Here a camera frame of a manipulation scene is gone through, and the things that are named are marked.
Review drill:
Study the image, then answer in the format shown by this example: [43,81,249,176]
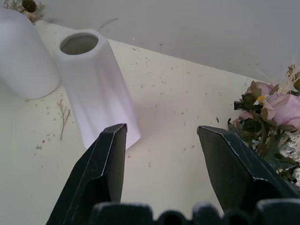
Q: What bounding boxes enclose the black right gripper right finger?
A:
[196,125,299,216]

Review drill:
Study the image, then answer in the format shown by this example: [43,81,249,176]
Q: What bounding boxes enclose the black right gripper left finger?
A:
[46,123,128,225]

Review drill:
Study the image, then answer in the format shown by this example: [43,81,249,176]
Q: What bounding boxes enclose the tall white ceramic vase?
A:
[53,29,142,150]

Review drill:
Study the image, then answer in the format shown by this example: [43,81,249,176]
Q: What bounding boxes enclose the round white ceramic vase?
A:
[0,6,60,100]

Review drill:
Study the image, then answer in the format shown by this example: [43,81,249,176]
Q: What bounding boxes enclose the dried flowers with brown cone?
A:
[4,0,45,24]

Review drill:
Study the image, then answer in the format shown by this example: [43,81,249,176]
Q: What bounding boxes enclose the small dried twig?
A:
[56,99,71,141]

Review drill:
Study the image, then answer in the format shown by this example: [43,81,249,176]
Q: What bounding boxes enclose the pink rose flower bouquet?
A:
[227,61,300,186]

